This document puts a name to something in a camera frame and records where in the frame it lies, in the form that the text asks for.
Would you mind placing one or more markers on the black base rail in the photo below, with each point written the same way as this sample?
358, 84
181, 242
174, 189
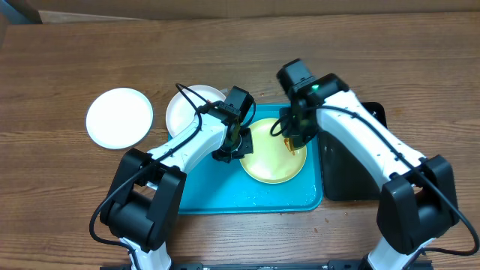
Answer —
341, 264

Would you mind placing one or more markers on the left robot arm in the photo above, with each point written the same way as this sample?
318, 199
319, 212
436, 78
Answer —
143, 201

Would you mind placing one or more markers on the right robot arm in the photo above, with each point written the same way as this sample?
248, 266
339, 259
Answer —
417, 196

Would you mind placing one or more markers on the black plastic tray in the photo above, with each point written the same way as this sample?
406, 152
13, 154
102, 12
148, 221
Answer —
344, 177

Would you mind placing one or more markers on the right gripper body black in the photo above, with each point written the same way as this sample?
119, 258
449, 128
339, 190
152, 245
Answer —
297, 136

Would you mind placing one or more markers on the white plate with sauce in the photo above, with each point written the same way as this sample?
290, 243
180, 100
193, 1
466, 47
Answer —
119, 118

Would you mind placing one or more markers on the green yellow sponge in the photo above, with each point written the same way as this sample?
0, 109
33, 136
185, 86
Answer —
291, 146

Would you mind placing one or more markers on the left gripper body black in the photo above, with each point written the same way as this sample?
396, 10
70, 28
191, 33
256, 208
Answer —
244, 146

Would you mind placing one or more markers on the yellow plate with sauce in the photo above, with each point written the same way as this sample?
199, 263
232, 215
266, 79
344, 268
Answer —
273, 161

